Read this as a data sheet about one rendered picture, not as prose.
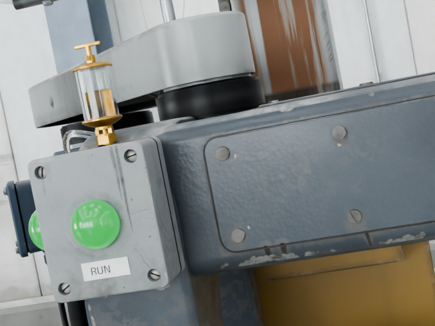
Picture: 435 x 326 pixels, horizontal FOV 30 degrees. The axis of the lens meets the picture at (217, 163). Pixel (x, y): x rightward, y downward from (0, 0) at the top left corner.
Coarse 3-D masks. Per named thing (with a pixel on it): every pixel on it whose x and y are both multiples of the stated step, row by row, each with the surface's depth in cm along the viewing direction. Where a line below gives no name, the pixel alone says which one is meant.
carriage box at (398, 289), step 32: (416, 256) 79; (288, 288) 82; (320, 288) 81; (352, 288) 81; (384, 288) 80; (416, 288) 80; (288, 320) 82; (320, 320) 82; (352, 320) 81; (384, 320) 80; (416, 320) 80
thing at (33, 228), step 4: (32, 216) 51; (36, 216) 51; (32, 220) 51; (36, 220) 51; (28, 224) 52; (32, 224) 51; (36, 224) 51; (28, 228) 51; (32, 228) 51; (36, 228) 51; (32, 232) 51; (36, 232) 51; (40, 232) 51; (32, 236) 51; (36, 236) 51; (40, 236) 51; (32, 240) 51; (36, 240) 51; (40, 240) 51; (36, 244) 51; (40, 244) 51; (40, 248) 52
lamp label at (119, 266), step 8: (88, 264) 49; (96, 264) 49; (104, 264) 49; (112, 264) 49; (120, 264) 49; (128, 264) 49; (88, 272) 49; (96, 272) 49; (104, 272) 49; (112, 272) 49; (120, 272) 49; (128, 272) 49; (88, 280) 49
